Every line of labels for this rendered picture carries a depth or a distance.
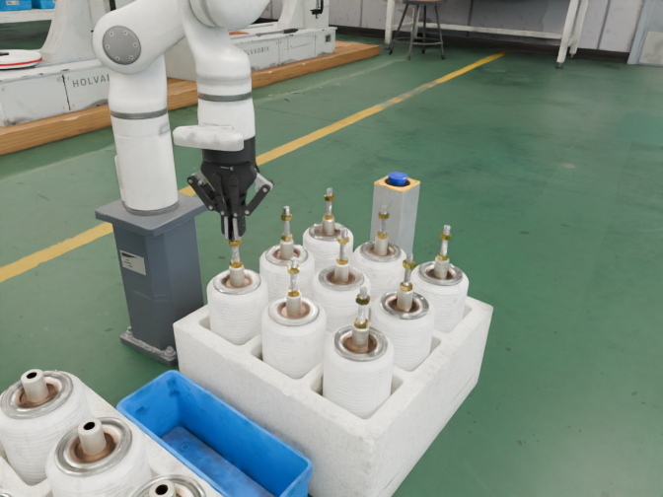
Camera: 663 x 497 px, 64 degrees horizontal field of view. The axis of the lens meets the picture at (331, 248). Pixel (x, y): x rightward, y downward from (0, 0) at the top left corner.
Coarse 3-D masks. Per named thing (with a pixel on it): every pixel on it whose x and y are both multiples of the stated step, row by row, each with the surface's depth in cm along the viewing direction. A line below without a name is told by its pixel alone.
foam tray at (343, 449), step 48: (192, 336) 83; (432, 336) 85; (480, 336) 92; (240, 384) 79; (288, 384) 74; (432, 384) 78; (288, 432) 76; (336, 432) 69; (384, 432) 67; (432, 432) 86; (336, 480) 73; (384, 480) 74
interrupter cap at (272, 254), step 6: (276, 246) 94; (294, 246) 94; (300, 246) 94; (270, 252) 92; (276, 252) 92; (294, 252) 93; (300, 252) 92; (306, 252) 92; (270, 258) 90; (276, 258) 90; (282, 258) 91; (288, 258) 91; (300, 258) 90; (306, 258) 90; (276, 264) 89; (282, 264) 88
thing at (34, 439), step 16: (80, 384) 64; (80, 400) 62; (0, 416) 58; (48, 416) 59; (64, 416) 59; (80, 416) 62; (0, 432) 59; (16, 432) 57; (32, 432) 58; (48, 432) 59; (64, 432) 60; (16, 448) 59; (32, 448) 59; (48, 448) 60; (16, 464) 60; (32, 464) 60; (32, 480) 61
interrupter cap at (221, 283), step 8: (224, 272) 86; (248, 272) 86; (256, 272) 86; (216, 280) 84; (224, 280) 84; (248, 280) 84; (256, 280) 84; (216, 288) 81; (224, 288) 82; (232, 288) 82; (240, 288) 82; (248, 288) 82; (256, 288) 82
